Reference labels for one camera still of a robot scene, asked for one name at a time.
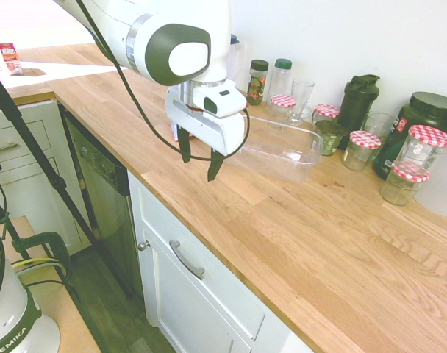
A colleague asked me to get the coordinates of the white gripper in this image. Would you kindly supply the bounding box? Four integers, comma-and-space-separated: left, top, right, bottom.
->
165, 85, 247, 183

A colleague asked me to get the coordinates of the clear plastic rectangular container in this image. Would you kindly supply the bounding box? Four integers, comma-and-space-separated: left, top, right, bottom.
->
226, 115, 324, 185

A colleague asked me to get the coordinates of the spice jar with dark lid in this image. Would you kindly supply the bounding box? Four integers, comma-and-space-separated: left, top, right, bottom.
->
246, 59, 270, 107

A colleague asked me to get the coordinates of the glass jar red checkered lid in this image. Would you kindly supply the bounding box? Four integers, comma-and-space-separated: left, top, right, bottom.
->
341, 129, 382, 172
265, 94, 297, 130
311, 103, 341, 128

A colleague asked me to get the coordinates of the stainless steel dishwasher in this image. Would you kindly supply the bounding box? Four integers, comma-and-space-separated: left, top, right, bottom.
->
60, 108, 144, 297

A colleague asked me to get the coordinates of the translucent pitcher with blue knob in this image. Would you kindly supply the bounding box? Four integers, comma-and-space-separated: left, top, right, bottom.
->
229, 34, 247, 93

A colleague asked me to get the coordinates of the clear bottle with green lid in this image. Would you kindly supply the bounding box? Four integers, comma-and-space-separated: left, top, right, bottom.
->
268, 58, 293, 111

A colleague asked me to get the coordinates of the tall clear drinking glass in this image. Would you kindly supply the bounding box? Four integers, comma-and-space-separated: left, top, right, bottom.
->
287, 77, 315, 127

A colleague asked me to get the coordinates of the black shaker bottle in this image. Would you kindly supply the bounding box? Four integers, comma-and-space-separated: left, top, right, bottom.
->
336, 74, 381, 151

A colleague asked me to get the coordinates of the green metal clamp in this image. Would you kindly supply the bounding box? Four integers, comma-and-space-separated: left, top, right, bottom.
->
1, 230, 73, 286

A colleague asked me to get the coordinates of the clear glass tumbler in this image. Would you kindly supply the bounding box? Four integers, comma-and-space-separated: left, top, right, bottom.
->
362, 110, 396, 149

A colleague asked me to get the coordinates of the squat jar red checkered lid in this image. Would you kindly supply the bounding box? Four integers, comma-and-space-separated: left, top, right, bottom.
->
379, 161, 431, 207

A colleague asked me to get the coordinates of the tan wooden robot platform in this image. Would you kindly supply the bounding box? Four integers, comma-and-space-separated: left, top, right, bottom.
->
0, 215, 101, 353

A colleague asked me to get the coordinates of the red and white carton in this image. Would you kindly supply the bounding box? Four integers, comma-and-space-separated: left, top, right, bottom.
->
0, 41, 25, 76

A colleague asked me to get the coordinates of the tall jar red checkered lid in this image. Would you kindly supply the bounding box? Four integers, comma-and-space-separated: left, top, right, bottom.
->
393, 124, 447, 178

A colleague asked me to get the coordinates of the large black supplement tub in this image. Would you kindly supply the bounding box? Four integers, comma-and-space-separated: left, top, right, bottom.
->
372, 91, 447, 181

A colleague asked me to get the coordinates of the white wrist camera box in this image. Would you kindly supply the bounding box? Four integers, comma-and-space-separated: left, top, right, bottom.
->
192, 81, 248, 118

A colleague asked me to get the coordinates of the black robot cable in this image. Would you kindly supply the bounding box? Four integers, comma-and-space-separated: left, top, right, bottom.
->
74, 0, 251, 162

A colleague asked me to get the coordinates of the curved silver drawer handle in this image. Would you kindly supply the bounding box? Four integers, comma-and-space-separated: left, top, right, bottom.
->
168, 240, 207, 281

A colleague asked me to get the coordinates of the white cabinet with curved handle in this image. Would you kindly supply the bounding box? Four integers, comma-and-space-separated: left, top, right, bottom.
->
126, 170, 315, 353

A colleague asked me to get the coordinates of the white cabinet with bar handle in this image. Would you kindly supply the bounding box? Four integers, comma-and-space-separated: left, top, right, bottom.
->
0, 98, 93, 257

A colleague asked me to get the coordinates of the black camera tripod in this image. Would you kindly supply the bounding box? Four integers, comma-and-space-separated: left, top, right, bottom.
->
0, 64, 136, 299

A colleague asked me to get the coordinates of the yellow cable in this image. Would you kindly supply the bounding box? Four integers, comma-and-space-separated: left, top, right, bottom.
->
10, 256, 68, 277

